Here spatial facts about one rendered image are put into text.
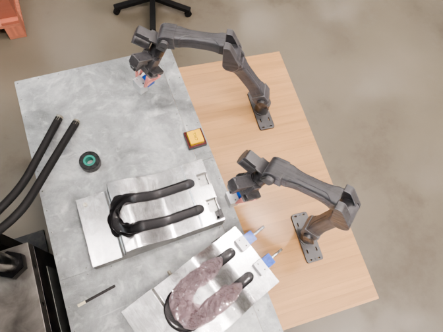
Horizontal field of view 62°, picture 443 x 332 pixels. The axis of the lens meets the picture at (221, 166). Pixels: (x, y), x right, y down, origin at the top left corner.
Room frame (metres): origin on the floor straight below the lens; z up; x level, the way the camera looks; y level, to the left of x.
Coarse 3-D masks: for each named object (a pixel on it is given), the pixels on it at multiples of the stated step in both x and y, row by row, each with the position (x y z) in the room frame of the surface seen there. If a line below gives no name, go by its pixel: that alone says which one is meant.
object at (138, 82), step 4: (140, 76) 0.81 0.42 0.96; (144, 76) 0.82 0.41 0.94; (136, 80) 0.78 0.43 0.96; (140, 80) 0.79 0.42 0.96; (144, 80) 0.79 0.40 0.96; (136, 84) 0.77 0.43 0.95; (140, 84) 0.77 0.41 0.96; (136, 88) 0.77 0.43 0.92; (140, 88) 0.76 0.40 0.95; (144, 88) 0.77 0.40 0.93; (140, 92) 0.76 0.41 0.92
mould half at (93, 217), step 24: (192, 168) 0.52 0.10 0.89; (120, 192) 0.33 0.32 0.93; (192, 192) 0.43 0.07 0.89; (96, 216) 0.24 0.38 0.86; (120, 216) 0.25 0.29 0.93; (144, 216) 0.28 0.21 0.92; (216, 216) 0.37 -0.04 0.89; (96, 240) 0.15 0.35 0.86; (120, 240) 0.18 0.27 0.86; (144, 240) 0.19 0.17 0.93; (168, 240) 0.23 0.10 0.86; (96, 264) 0.08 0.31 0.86
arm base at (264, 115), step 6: (252, 102) 0.95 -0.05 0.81; (270, 102) 0.94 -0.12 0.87; (252, 108) 0.92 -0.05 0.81; (258, 108) 0.90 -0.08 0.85; (258, 114) 0.90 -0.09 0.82; (264, 114) 0.91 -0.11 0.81; (258, 120) 0.87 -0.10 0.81; (264, 120) 0.88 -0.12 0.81; (270, 120) 0.89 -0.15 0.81; (258, 126) 0.84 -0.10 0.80; (264, 126) 0.85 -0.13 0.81; (270, 126) 0.86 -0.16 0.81
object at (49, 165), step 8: (72, 128) 0.54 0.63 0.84; (64, 136) 0.50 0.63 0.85; (64, 144) 0.46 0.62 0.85; (56, 152) 0.42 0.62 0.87; (48, 160) 0.38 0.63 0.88; (56, 160) 0.39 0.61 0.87; (48, 168) 0.35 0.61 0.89; (40, 176) 0.31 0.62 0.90; (48, 176) 0.32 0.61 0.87; (40, 184) 0.28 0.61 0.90; (32, 192) 0.24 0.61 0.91
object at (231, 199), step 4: (228, 192) 0.45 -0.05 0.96; (224, 196) 0.45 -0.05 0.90; (228, 196) 0.43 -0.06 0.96; (232, 196) 0.44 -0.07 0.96; (236, 196) 0.44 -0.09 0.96; (240, 196) 0.45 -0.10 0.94; (228, 200) 0.42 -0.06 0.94; (232, 200) 0.42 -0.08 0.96; (236, 200) 0.43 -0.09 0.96; (228, 204) 0.42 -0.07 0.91; (232, 204) 0.41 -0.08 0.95; (236, 204) 0.43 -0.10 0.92
